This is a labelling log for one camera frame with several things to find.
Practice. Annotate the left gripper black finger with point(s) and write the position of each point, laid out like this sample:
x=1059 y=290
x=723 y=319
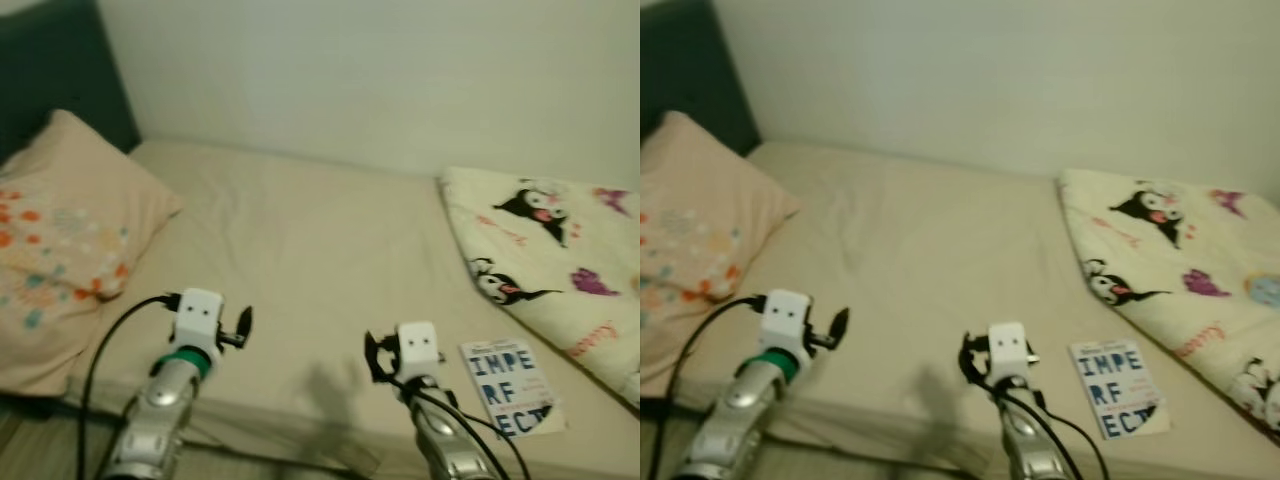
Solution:
x=839 y=327
x=245 y=326

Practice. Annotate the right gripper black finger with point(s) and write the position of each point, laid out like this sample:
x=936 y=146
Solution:
x=975 y=358
x=380 y=358

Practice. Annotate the white book with blue letters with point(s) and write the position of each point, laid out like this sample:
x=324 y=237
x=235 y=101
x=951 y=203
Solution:
x=1110 y=385
x=500 y=385

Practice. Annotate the pink patterned pillow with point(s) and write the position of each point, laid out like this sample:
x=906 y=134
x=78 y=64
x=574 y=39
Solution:
x=690 y=210
x=70 y=200

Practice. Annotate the beige sheeted bed mattress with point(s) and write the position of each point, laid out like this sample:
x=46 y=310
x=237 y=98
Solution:
x=300 y=250
x=900 y=250

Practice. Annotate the cream cartoon print quilt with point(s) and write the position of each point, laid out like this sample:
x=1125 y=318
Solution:
x=560 y=260
x=1180 y=260

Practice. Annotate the blue-grey upholstered headboard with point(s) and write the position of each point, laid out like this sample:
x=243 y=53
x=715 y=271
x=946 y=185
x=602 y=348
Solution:
x=680 y=70
x=50 y=70

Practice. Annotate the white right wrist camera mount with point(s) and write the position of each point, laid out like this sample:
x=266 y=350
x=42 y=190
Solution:
x=418 y=345
x=1010 y=345

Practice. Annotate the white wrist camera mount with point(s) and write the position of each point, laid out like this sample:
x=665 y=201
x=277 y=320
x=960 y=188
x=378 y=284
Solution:
x=198 y=315
x=418 y=345
x=788 y=315
x=1010 y=345

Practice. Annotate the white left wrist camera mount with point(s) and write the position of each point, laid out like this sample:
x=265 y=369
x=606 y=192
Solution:
x=788 y=315
x=198 y=315

